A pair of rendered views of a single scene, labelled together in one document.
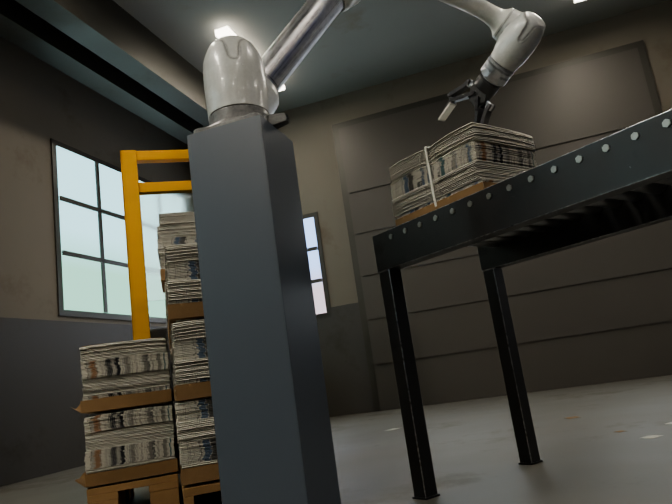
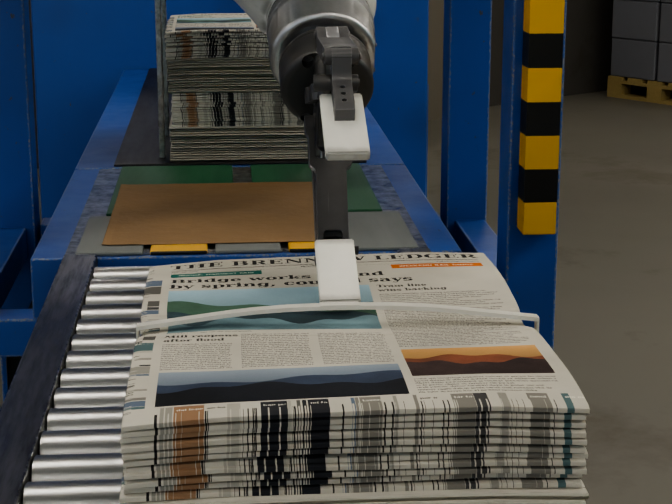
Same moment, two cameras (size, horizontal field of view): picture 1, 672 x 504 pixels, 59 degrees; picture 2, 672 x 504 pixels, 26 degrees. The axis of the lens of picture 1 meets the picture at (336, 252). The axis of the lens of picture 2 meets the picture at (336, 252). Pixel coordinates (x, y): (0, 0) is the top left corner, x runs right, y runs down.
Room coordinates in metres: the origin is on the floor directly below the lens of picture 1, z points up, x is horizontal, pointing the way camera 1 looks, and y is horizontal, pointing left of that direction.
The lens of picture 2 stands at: (2.69, 0.11, 1.34)
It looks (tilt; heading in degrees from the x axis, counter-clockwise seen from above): 14 degrees down; 213
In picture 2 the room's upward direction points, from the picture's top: straight up
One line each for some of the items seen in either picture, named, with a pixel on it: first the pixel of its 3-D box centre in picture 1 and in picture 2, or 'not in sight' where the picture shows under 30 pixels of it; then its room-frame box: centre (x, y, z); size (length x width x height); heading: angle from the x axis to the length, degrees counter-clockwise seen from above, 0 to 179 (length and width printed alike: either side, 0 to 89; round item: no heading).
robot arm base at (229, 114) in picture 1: (247, 126); not in sight; (1.42, 0.18, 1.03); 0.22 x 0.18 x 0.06; 73
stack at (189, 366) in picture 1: (224, 383); not in sight; (2.33, 0.49, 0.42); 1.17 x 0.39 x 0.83; 17
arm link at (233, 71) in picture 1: (235, 81); not in sight; (1.44, 0.20, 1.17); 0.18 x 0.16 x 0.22; 11
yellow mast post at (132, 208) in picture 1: (139, 306); not in sight; (3.35, 1.14, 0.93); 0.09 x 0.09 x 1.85; 17
